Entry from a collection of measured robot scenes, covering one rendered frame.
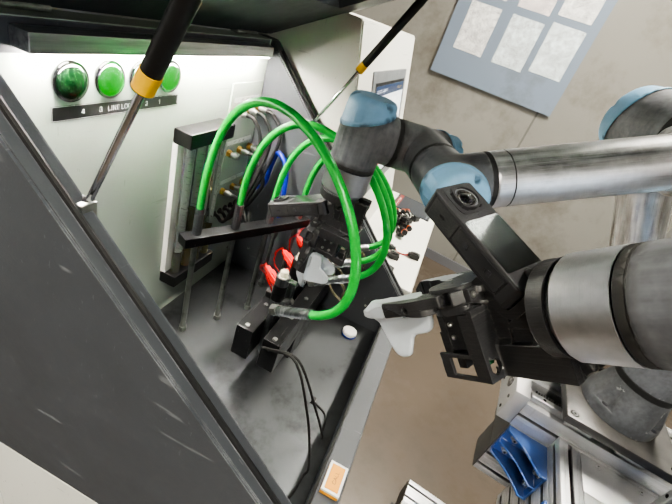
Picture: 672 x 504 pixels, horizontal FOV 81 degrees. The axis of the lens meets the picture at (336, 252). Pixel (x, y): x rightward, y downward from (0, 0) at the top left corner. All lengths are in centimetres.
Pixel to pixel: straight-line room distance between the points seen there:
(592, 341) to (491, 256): 9
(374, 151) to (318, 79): 45
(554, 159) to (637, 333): 34
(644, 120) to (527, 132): 247
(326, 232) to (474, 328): 37
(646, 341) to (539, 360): 9
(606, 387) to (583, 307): 75
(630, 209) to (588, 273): 61
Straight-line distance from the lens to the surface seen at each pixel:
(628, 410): 102
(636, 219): 89
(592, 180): 60
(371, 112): 58
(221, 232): 86
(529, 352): 34
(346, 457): 75
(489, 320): 35
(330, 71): 101
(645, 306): 26
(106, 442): 67
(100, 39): 61
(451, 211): 34
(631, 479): 113
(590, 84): 323
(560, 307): 28
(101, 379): 57
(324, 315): 59
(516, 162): 55
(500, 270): 32
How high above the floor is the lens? 156
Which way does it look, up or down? 31 degrees down
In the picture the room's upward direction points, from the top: 21 degrees clockwise
